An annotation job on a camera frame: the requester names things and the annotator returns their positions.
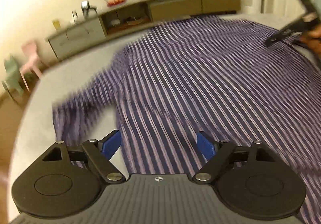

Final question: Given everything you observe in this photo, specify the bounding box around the person right hand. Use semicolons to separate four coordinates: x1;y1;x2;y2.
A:
300;27;321;58

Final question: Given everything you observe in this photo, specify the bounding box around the pink plastic child chair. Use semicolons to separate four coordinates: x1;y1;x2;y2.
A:
20;40;44;91

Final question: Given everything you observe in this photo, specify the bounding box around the long grey tv cabinet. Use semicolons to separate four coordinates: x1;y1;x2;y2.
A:
47;0;241;60

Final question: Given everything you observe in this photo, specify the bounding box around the red fruit plate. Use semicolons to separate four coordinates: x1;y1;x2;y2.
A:
107;0;127;7

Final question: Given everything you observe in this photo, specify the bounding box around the spare gripper on cabinet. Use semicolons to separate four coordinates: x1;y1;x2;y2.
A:
81;0;97;18

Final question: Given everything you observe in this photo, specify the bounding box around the green plastic child chair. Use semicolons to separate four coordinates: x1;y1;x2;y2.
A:
2;55;24;99

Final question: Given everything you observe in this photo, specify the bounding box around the navy plaid shirt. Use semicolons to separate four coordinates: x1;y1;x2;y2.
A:
53;16;320;223

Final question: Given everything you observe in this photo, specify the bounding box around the yellow cup on cabinet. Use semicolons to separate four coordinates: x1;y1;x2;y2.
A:
52;19;61;30

